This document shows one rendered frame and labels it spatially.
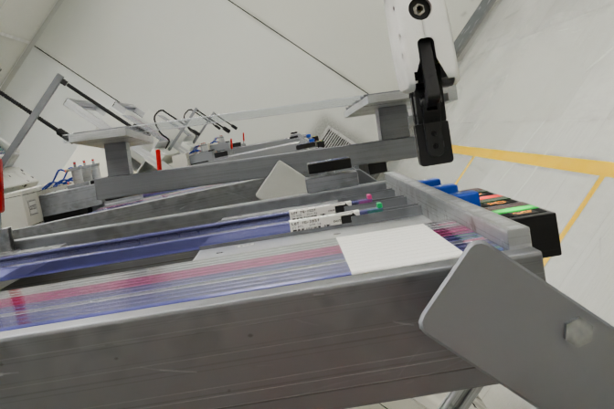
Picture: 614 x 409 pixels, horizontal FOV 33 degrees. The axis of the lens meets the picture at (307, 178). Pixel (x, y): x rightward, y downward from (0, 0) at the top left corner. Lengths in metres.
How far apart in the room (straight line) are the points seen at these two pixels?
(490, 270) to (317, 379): 0.11
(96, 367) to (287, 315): 0.10
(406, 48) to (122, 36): 7.82
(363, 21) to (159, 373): 8.18
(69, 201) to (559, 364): 1.91
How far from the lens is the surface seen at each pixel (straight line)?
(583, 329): 0.48
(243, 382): 0.51
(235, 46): 8.63
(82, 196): 2.32
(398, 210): 0.87
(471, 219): 0.63
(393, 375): 0.52
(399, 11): 0.96
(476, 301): 0.47
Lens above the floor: 0.86
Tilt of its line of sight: 2 degrees down
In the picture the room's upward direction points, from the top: 56 degrees counter-clockwise
